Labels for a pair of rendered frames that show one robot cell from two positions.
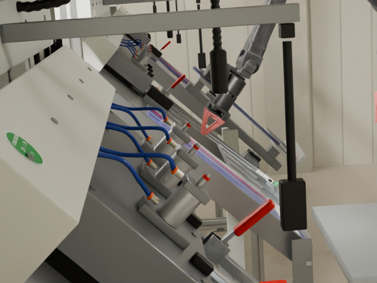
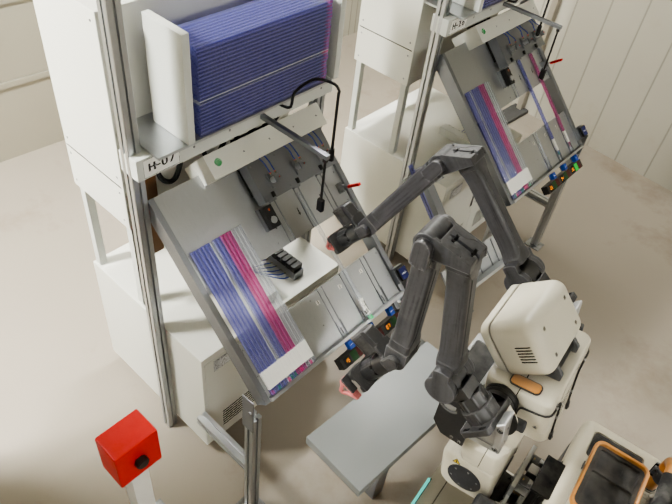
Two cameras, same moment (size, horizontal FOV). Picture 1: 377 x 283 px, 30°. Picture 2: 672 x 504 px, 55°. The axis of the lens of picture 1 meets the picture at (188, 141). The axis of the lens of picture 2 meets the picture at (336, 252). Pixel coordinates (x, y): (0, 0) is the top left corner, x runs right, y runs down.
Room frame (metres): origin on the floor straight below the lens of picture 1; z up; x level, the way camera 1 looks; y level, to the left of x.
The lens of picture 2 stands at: (0.88, -1.09, 2.45)
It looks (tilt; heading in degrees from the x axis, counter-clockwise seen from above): 44 degrees down; 40
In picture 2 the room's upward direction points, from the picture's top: 8 degrees clockwise
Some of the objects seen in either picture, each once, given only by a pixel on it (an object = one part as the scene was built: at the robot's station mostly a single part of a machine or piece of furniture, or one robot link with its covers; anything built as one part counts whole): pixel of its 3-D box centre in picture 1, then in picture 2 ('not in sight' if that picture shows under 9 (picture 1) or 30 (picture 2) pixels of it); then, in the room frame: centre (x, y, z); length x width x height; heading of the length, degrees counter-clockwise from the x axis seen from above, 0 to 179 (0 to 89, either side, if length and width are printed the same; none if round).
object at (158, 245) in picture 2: not in sight; (154, 214); (1.67, 0.35, 1.02); 0.06 x 0.01 x 0.35; 3
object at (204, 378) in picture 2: not in sight; (221, 314); (1.93, 0.37, 0.31); 0.70 x 0.65 x 0.62; 3
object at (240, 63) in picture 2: not in sight; (254, 57); (2.00, 0.25, 1.52); 0.51 x 0.13 x 0.27; 3
